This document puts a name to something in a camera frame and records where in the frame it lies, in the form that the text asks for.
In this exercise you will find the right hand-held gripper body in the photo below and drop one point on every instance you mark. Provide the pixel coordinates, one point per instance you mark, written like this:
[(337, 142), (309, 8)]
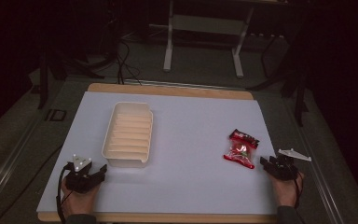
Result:
[(284, 167)]

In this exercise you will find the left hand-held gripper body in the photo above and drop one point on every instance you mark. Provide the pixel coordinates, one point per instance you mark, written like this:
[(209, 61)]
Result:
[(79, 178)]

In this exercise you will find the red snack packet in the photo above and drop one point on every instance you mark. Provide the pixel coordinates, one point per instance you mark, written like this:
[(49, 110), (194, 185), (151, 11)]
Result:
[(241, 148)]

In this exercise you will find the white ribbed plastic tray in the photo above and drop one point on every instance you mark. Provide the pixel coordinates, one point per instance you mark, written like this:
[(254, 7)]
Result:
[(128, 135)]

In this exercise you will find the person's left hand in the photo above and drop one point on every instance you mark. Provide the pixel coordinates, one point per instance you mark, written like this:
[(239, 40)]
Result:
[(80, 201)]

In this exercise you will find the person's right hand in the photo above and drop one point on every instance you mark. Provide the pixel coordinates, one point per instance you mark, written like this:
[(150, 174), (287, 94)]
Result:
[(286, 193)]

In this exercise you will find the white mat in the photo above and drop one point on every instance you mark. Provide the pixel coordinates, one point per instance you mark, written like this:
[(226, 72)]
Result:
[(158, 155)]

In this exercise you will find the black floor box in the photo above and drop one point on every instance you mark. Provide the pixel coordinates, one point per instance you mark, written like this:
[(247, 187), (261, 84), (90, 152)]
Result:
[(56, 115)]

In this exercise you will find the black stand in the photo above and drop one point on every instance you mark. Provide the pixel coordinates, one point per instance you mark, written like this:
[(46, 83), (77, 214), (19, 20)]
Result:
[(298, 90)]

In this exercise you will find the white metal stand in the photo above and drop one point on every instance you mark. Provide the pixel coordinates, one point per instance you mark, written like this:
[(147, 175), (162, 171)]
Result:
[(205, 34)]

